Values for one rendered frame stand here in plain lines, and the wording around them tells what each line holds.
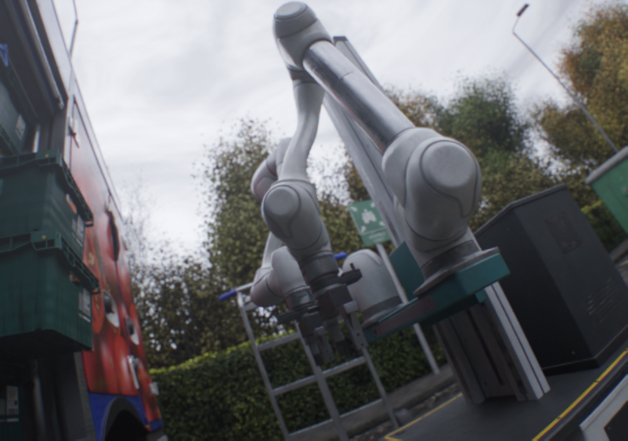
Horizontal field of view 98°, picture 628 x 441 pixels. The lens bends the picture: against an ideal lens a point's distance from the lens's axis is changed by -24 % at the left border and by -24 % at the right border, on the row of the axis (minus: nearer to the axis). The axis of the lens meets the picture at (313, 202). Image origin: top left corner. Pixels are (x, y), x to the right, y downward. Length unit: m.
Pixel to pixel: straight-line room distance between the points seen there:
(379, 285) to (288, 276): 0.33
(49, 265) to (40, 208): 0.18
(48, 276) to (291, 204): 0.65
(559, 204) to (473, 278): 0.55
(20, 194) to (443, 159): 1.09
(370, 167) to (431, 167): 0.77
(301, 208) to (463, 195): 0.30
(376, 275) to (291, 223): 0.62
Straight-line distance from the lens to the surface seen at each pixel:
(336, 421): 1.92
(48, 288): 0.99
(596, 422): 0.97
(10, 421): 1.28
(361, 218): 4.02
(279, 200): 0.68
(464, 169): 0.65
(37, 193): 1.14
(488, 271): 0.84
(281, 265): 1.12
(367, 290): 1.24
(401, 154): 0.70
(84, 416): 1.33
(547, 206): 1.21
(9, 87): 1.72
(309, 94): 1.07
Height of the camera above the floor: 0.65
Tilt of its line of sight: 25 degrees up
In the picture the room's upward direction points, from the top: 23 degrees counter-clockwise
